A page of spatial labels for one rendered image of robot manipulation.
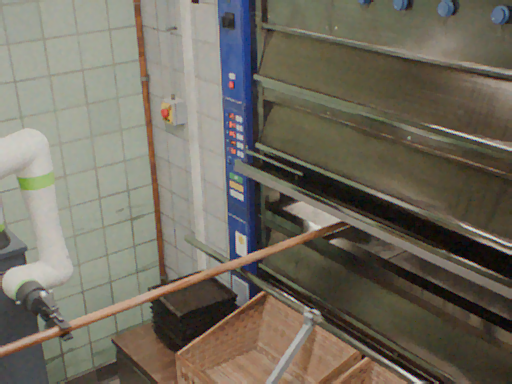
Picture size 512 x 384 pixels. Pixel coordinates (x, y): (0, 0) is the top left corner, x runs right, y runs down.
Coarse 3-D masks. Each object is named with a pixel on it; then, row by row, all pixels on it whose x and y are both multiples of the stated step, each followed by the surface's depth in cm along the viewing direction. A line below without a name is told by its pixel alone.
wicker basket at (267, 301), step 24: (240, 312) 299; (264, 312) 308; (288, 312) 296; (216, 336) 296; (264, 336) 309; (288, 336) 297; (312, 336) 286; (192, 360) 292; (216, 360) 301; (240, 360) 305; (264, 360) 305; (312, 360) 287; (336, 360) 277
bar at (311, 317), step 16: (192, 240) 275; (224, 256) 261; (240, 272) 253; (272, 288) 241; (288, 304) 234; (304, 320) 227; (320, 320) 223; (304, 336) 227; (336, 336) 218; (352, 336) 215; (288, 352) 227; (368, 352) 208; (384, 368) 204; (400, 368) 200
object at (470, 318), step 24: (288, 216) 289; (312, 240) 277; (336, 240) 269; (360, 264) 258; (384, 264) 252; (408, 288) 242; (432, 288) 236; (456, 312) 227; (480, 312) 223; (504, 336) 215
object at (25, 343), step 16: (336, 224) 274; (288, 240) 263; (304, 240) 266; (256, 256) 255; (208, 272) 245; (224, 272) 248; (160, 288) 236; (176, 288) 238; (128, 304) 229; (80, 320) 221; (96, 320) 223; (32, 336) 214; (48, 336) 215; (0, 352) 208; (16, 352) 211
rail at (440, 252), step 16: (240, 160) 276; (272, 176) 261; (304, 192) 248; (336, 208) 237; (368, 224) 226; (384, 224) 222; (416, 240) 212; (448, 256) 204; (480, 272) 196; (496, 272) 194
